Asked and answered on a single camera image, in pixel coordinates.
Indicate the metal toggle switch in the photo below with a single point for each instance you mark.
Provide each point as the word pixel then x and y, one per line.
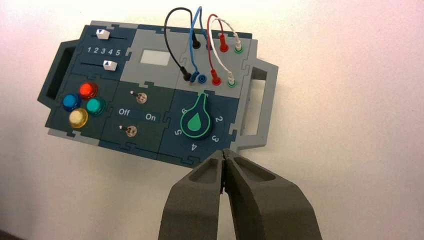
pixel 140 97
pixel 130 130

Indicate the red push button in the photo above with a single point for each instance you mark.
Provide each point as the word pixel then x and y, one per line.
pixel 88 91

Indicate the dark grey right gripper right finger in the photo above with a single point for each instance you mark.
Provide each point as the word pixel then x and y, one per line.
pixel 265 212

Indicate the blue grey control box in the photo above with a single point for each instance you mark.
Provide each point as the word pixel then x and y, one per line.
pixel 232 109

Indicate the green rotary dial knob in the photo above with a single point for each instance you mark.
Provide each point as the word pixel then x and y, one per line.
pixel 196 119

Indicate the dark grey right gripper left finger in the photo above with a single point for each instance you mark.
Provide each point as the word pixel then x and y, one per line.
pixel 192 205

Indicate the teal push button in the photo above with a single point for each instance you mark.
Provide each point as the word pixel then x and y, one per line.
pixel 95 106

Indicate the yellow push button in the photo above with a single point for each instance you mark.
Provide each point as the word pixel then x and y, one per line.
pixel 78 118

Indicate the blue push button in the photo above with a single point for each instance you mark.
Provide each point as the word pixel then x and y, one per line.
pixel 71 102

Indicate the white slider knob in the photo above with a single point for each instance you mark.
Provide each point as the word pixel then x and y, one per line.
pixel 110 65
pixel 102 33

